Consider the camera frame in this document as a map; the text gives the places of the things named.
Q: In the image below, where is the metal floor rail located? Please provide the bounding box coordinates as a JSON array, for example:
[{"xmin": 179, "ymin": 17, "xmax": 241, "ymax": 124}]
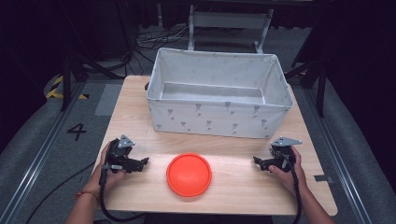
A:
[
  {"xmin": 0, "ymin": 81, "xmax": 88, "ymax": 224},
  {"xmin": 303, "ymin": 88, "xmax": 375, "ymax": 224}
]

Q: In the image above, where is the black floor cable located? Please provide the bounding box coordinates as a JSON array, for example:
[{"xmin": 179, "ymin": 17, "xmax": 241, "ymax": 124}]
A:
[{"xmin": 23, "ymin": 161, "xmax": 97, "ymax": 224}]

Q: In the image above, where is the bundle of floor cables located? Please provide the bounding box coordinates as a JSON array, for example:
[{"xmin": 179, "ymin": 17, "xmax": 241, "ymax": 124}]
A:
[{"xmin": 132, "ymin": 23, "xmax": 191, "ymax": 67}]

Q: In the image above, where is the person's left hand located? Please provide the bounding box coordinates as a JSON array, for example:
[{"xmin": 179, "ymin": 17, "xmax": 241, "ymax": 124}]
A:
[{"xmin": 85, "ymin": 141, "xmax": 128, "ymax": 196}]

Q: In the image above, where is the black tripod stand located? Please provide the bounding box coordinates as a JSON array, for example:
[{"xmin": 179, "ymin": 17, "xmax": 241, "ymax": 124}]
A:
[
  {"xmin": 283, "ymin": 12, "xmax": 330, "ymax": 119},
  {"xmin": 55, "ymin": 0, "xmax": 126, "ymax": 113}
]

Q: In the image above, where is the person's right hand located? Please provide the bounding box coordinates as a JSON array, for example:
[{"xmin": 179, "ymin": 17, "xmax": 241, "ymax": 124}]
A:
[{"xmin": 268, "ymin": 146, "xmax": 308, "ymax": 196}]

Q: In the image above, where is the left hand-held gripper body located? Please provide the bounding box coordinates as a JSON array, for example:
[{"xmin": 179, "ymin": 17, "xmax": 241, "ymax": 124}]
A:
[{"xmin": 106, "ymin": 133, "xmax": 136, "ymax": 174}]

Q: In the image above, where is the yellow black hazard tape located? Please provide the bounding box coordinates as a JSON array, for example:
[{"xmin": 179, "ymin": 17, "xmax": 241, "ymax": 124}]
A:
[{"xmin": 45, "ymin": 75, "xmax": 90, "ymax": 101}]

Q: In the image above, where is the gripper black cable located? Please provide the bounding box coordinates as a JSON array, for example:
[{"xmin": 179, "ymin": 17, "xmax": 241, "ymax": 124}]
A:
[
  {"xmin": 279, "ymin": 152, "xmax": 304, "ymax": 224},
  {"xmin": 98, "ymin": 163, "xmax": 146, "ymax": 224}
]

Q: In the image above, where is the grey metal frame stand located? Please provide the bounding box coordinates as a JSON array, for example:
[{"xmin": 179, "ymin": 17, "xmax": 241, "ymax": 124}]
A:
[{"xmin": 187, "ymin": 4, "xmax": 276, "ymax": 55}]

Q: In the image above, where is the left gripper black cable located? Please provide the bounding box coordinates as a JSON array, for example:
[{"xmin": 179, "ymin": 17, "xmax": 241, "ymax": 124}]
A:
[{"xmin": 98, "ymin": 163, "xmax": 146, "ymax": 224}]

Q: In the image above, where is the white fabric storage box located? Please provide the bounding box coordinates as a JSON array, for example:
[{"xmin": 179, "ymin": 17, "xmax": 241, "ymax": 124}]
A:
[{"xmin": 146, "ymin": 47, "xmax": 295, "ymax": 140}]

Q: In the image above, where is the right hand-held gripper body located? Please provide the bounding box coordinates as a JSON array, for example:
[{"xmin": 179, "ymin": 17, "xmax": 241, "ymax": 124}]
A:
[{"xmin": 269, "ymin": 135, "xmax": 304, "ymax": 173}]

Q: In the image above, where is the grey tape strip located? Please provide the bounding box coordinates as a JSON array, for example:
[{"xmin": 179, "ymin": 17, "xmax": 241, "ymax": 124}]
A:
[{"xmin": 313, "ymin": 175, "xmax": 334, "ymax": 184}]

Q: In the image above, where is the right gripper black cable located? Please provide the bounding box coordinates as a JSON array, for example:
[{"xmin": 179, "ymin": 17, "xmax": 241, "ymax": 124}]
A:
[{"xmin": 279, "ymin": 152, "xmax": 304, "ymax": 224}]

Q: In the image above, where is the orange wrist bracelet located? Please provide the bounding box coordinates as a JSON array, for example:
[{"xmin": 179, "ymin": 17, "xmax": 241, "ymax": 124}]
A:
[{"xmin": 74, "ymin": 189, "xmax": 101, "ymax": 201}]

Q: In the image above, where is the orange round plastic disc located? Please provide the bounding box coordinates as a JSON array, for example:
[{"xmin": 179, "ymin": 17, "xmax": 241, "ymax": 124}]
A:
[{"xmin": 165, "ymin": 152, "xmax": 214, "ymax": 198}]

